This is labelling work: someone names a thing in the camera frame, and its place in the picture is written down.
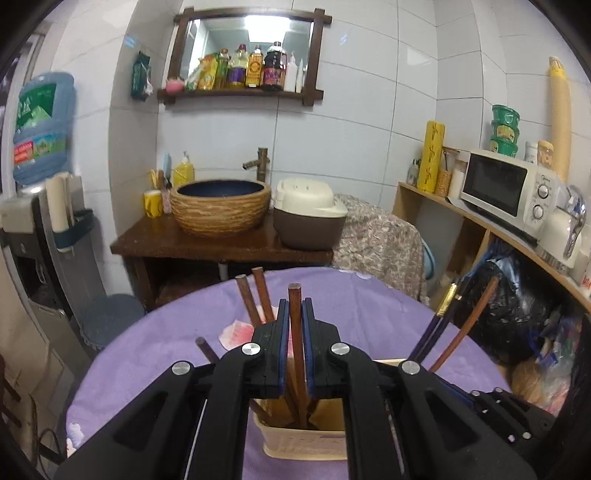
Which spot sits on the pink soap dish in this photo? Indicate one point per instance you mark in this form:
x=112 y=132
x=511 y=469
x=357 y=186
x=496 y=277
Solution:
x=175 y=84

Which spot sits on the dark wooden washstand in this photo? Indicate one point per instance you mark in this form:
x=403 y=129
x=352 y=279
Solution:
x=184 y=244

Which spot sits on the dark green hanging packet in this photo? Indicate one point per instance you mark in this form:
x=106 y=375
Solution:
x=141 y=76

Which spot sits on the blue water jug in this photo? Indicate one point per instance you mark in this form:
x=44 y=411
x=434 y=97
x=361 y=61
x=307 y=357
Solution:
x=41 y=129

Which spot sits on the small glass bottle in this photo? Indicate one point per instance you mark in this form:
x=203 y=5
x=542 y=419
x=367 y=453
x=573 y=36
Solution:
x=412 y=173

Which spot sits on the bronze bamboo style faucet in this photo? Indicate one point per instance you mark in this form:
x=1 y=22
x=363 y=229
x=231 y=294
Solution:
x=262 y=166

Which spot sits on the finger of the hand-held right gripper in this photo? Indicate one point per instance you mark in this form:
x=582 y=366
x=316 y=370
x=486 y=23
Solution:
x=508 y=415

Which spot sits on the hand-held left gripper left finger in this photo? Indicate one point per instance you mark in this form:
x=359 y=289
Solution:
x=281 y=369

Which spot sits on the small yellow oil bottle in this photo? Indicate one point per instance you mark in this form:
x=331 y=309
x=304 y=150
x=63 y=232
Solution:
x=222 y=71

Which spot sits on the woven pattern wash basin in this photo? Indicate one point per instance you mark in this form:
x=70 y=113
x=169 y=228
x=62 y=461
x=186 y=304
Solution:
x=221 y=210

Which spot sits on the dark soy sauce bottle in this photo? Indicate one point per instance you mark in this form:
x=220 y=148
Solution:
x=273 y=69

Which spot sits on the cream perforated utensil holder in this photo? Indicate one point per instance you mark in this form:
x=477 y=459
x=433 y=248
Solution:
x=300 y=443

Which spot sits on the brown and cream rice cooker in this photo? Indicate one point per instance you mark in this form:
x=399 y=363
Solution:
x=309 y=217

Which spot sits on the wooden framed mirror shelf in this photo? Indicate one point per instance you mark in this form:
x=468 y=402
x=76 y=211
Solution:
x=249 y=32

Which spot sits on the light blue plastic basin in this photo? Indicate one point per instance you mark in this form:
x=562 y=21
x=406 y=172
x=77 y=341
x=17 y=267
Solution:
x=429 y=261

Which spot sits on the amber sauce bottle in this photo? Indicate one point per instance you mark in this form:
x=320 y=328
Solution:
x=254 y=69

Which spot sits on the white squeeze bottle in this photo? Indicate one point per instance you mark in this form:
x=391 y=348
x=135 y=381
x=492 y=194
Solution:
x=300 y=78
x=290 y=76

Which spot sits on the white electric kettle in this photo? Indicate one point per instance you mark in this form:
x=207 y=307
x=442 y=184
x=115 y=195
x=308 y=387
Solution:
x=561 y=230

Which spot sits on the yellow soap pump bottle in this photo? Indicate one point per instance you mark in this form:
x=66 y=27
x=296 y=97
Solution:
x=183 y=173

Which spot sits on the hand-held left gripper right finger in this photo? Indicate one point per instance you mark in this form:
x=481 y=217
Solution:
x=308 y=369

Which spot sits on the black chopstick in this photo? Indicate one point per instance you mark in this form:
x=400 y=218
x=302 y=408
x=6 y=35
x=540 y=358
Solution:
x=431 y=330
x=445 y=323

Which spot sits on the black plastic bag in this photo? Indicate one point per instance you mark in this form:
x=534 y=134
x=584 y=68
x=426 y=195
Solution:
x=512 y=304

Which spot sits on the purple floral tablecloth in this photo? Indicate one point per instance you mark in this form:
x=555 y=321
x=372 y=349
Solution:
x=364 y=304

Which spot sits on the light wooden shelf unit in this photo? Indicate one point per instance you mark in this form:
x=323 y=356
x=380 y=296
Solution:
x=475 y=230

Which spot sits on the brown wooden chopstick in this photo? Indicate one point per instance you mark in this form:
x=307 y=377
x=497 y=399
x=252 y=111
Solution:
x=247 y=302
x=296 y=341
x=206 y=348
x=263 y=295
x=466 y=323

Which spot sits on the glass jar with lid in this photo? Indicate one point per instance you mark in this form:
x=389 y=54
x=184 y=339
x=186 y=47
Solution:
x=445 y=177

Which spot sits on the white microwave oven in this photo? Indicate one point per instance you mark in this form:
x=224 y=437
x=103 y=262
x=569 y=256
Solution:
x=496 y=189

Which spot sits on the floral patterned cloth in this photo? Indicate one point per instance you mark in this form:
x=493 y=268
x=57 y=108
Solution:
x=378 y=244

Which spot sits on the grey water dispenser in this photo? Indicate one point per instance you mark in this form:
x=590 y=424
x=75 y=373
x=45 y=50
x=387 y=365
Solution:
x=46 y=286

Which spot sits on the patterned cup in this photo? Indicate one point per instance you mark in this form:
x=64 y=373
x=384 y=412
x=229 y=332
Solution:
x=166 y=203

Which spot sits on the purple label oil bottle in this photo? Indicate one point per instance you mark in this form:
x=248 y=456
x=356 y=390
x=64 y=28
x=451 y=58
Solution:
x=237 y=69

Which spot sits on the yellow wrapped roll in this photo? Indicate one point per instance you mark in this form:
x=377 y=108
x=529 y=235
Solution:
x=432 y=157

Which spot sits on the yellow lidded jar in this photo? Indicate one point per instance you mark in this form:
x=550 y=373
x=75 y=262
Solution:
x=545 y=154

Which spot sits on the teal cup holder bracket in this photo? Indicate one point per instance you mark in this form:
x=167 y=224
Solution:
x=78 y=230

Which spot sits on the yellow seasoning packet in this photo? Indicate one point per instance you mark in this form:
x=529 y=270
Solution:
x=207 y=74

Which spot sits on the grey round stool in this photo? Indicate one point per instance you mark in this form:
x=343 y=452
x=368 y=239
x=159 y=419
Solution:
x=113 y=318

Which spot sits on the blue toothbrush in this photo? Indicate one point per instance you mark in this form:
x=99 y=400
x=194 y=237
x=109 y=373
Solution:
x=166 y=168

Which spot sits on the white paper cup tube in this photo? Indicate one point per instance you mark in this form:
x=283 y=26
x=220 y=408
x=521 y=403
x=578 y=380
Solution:
x=59 y=207

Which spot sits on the yellow cup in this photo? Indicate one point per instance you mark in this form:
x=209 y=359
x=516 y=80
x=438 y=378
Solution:
x=152 y=204

